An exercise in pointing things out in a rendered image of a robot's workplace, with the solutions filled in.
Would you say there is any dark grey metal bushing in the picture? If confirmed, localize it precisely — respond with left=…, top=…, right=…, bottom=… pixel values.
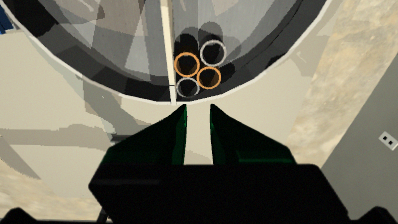
left=200, top=34, right=227, bottom=67
left=176, top=73, right=200, bottom=98

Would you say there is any bronze bushing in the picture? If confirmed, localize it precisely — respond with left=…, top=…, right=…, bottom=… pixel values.
left=174, top=45, right=200, bottom=77
left=197, top=60, right=221, bottom=89

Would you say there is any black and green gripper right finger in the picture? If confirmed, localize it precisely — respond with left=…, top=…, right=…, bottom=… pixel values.
left=210, top=104, right=297, bottom=164

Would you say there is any blue crate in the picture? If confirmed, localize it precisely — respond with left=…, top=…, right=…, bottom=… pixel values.
left=0, top=5, right=21, bottom=35

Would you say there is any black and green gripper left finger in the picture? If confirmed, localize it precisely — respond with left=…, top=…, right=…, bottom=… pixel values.
left=99, top=104, right=187, bottom=165

